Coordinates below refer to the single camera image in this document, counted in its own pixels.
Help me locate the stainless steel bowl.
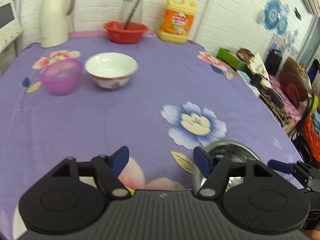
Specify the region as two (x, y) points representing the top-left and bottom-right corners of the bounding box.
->
(193, 140), (262, 193)

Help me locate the white red ceramic bowl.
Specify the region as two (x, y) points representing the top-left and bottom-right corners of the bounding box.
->
(84, 53), (138, 89)

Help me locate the purple plastic bowl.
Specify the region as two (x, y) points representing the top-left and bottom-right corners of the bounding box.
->
(40, 59), (84, 95)

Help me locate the purple floral tablecloth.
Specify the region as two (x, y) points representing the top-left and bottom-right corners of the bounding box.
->
(1, 36), (300, 239)

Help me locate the black power adapter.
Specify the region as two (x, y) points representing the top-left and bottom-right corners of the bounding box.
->
(251, 74), (265, 88)

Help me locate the green box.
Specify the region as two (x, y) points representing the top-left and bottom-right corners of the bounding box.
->
(217, 48), (247, 71)

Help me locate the beige tote bag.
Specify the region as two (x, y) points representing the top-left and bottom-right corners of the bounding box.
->
(236, 48), (269, 80)

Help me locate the red plastic basket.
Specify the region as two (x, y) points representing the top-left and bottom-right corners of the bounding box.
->
(103, 21), (149, 44)

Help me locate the yellow detergent bottle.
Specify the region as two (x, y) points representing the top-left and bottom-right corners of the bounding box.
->
(158, 0), (197, 44)

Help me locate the glass pitcher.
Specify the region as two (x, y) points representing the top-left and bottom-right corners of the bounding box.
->
(119, 0), (143, 23)

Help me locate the blue paper fan decoration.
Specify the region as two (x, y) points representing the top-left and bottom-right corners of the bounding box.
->
(257, 0), (290, 36)

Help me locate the white thermos jug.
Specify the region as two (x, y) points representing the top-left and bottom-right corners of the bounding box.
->
(39, 0), (75, 48)

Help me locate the white water dispenser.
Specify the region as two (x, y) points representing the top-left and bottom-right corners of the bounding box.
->
(0, 0), (23, 76)

